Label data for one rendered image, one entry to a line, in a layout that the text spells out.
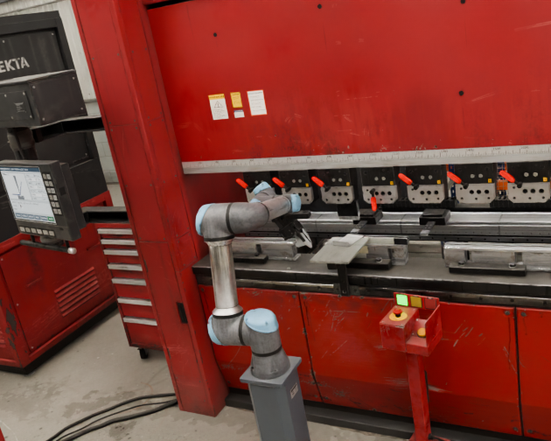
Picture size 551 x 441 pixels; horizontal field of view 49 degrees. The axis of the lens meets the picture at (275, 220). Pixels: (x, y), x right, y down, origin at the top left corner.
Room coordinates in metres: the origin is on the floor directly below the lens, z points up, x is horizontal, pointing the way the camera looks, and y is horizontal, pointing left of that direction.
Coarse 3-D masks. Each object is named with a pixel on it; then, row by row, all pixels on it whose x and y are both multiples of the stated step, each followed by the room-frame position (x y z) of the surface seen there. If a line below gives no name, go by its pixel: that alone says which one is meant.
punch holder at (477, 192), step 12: (456, 168) 2.34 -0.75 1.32; (468, 168) 2.32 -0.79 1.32; (480, 168) 2.29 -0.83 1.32; (492, 168) 2.27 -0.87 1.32; (468, 180) 2.32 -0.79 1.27; (480, 180) 2.29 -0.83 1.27; (492, 180) 2.27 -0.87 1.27; (456, 192) 2.34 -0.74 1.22; (468, 192) 2.32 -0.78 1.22; (480, 192) 2.30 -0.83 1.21; (492, 192) 2.27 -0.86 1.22
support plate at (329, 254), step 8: (336, 240) 2.62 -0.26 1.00; (360, 240) 2.57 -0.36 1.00; (368, 240) 2.57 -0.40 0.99; (328, 248) 2.54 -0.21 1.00; (336, 248) 2.52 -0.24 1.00; (344, 248) 2.50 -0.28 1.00; (352, 248) 2.48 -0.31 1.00; (360, 248) 2.48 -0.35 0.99; (320, 256) 2.46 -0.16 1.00; (328, 256) 2.45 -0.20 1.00; (336, 256) 2.43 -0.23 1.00; (344, 256) 2.42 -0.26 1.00; (352, 256) 2.40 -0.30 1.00
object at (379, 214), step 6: (360, 210) 2.87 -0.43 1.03; (366, 210) 2.85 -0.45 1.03; (372, 210) 2.84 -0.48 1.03; (378, 210) 2.84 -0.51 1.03; (360, 216) 2.81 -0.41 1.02; (366, 216) 2.80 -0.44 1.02; (372, 216) 2.78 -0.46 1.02; (378, 216) 2.80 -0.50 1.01; (354, 222) 2.82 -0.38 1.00; (360, 222) 2.78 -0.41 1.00; (366, 222) 2.78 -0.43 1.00; (372, 222) 2.77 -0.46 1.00; (354, 228) 2.71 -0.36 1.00; (360, 228) 2.70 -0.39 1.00
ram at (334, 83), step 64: (192, 0) 2.91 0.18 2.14; (256, 0) 2.74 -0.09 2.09; (320, 0) 2.59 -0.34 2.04; (384, 0) 2.46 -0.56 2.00; (448, 0) 2.33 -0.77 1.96; (512, 0) 2.22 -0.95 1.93; (192, 64) 2.94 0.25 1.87; (256, 64) 2.77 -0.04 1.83; (320, 64) 2.61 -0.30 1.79; (384, 64) 2.47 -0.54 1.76; (448, 64) 2.34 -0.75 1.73; (512, 64) 2.23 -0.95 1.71; (192, 128) 2.98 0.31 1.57; (256, 128) 2.80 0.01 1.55; (320, 128) 2.63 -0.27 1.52; (384, 128) 2.49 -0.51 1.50; (448, 128) 2.35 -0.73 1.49; (512, 128) 2.23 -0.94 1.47
